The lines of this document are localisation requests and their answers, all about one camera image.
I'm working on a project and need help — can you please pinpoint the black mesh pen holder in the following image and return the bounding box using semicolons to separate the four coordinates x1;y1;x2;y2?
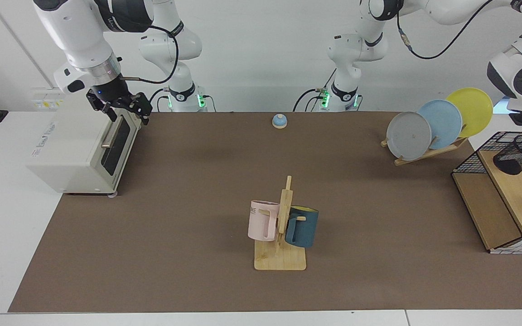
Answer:
492;135;522;176

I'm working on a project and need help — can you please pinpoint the pale toaster oven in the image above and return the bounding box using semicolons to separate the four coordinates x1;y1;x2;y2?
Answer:
26;92;143;196

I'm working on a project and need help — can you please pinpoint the brown table cloth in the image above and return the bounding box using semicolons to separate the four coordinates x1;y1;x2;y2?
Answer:
8;111;522;313

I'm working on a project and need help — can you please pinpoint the pink mug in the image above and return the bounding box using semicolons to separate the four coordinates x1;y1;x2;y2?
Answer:
248;200;280;242

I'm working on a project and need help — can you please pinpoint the dark teal mug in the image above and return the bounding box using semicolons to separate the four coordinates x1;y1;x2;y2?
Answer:
285;206;319;249

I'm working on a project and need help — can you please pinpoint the wooden cup stand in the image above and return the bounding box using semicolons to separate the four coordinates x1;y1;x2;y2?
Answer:
254;176;307;271

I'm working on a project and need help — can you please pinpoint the grey plate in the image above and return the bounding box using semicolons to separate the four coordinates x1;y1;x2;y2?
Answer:
387;111;432;161

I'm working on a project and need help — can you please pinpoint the wooden plate rack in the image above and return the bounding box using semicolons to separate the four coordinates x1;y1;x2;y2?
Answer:
381;136;469;167

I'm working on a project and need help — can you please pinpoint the light blue plate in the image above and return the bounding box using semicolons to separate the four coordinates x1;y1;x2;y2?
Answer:
417;100;463;150

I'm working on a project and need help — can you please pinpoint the yellow plate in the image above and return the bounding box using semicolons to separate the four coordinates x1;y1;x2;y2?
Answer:
445;87;493;138

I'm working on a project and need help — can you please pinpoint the black base cable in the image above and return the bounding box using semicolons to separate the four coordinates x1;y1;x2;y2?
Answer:
293;70;336;113
147;88;171;113

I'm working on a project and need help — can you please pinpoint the white wall socket strip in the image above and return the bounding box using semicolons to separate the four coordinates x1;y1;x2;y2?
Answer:
31;87;69;111

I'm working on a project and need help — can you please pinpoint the wire basket with wooden floor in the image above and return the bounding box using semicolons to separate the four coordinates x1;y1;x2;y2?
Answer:
451;131;522;255

